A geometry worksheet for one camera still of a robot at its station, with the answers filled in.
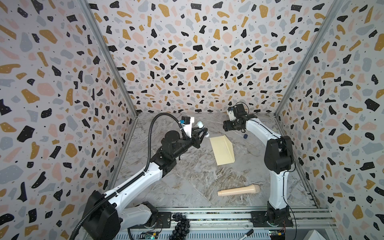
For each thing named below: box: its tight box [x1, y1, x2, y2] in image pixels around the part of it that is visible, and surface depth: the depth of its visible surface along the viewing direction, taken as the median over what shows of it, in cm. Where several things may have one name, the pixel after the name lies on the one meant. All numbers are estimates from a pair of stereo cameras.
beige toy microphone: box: [217, 184, 261, 197], surface depth 83 cm
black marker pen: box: [239, 229, 254, 240], surface depth 71 cm
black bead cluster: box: [169, 212, 191, 240], surface depth 70 cm
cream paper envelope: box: [209, 134, 236, 166], surface depth 103 cm
